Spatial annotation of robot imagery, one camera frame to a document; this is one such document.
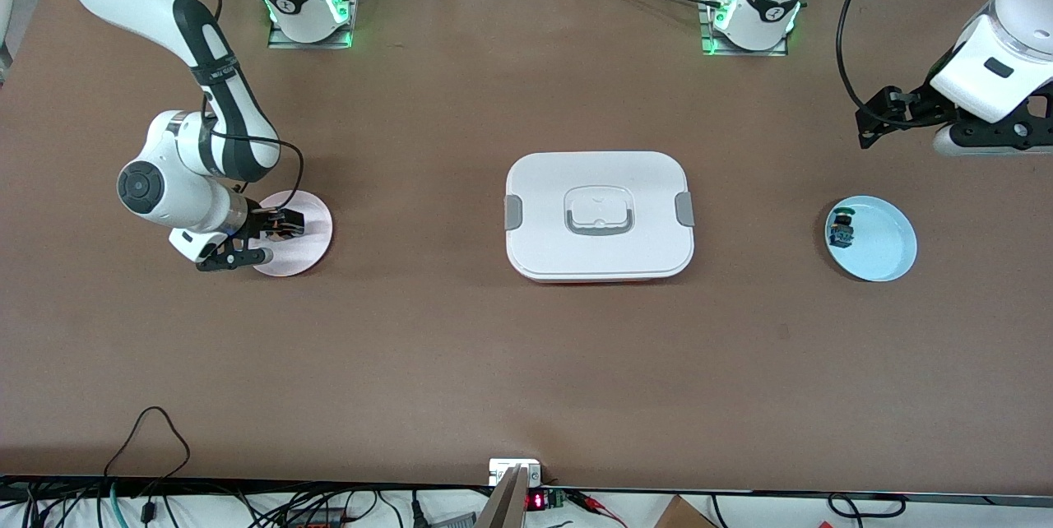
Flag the white lidded box grey clasps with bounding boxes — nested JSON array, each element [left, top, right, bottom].
[[503, 151, 696, 283]]

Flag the pink round plate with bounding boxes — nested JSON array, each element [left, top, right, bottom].
[[247, 190, 334, 278]]

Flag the light blue round plate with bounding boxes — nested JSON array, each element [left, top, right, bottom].
[[824, 195, 918, 283]]

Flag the brown cardboard piece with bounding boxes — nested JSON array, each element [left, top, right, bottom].
[[653, 495, 718, 528]]

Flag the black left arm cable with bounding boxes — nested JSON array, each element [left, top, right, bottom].
[[836, 0, 930, 131]]

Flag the green push button switch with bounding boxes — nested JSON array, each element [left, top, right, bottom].
[[828, 206, 856, 248]]

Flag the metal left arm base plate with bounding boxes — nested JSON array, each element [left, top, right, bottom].
[[698, 0, 790, 58]]

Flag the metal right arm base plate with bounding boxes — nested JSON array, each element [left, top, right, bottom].
[[267, 0, 362, 49]]

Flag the black looped table edge cable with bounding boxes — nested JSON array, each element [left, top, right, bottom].
[[102, 405, 193, 481]]

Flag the aluminium camera mount bar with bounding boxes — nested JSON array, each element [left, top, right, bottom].
[[475, 458, 544, 528]]

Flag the black coiled floor cable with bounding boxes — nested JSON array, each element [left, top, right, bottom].
[[826, 493, 907, 520]]

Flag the red clip lead wires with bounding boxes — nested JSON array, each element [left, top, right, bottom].
[[568, 489, 628, 527]]

